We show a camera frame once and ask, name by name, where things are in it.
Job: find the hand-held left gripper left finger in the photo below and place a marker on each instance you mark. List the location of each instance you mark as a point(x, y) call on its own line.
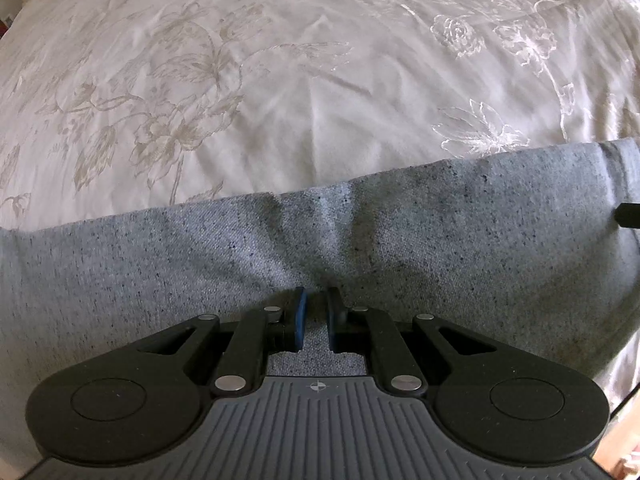
point(299, 317)

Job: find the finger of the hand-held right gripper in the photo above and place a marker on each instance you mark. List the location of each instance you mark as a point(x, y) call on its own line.
point(629, 216)

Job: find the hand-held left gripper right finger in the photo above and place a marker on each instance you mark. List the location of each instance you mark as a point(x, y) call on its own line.
point(332, 317)

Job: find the blue-grey pants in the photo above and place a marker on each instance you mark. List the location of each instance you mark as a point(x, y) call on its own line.
point(200, 260)

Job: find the white floral bedspread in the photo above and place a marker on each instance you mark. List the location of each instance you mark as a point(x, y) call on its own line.
point(280, 70)

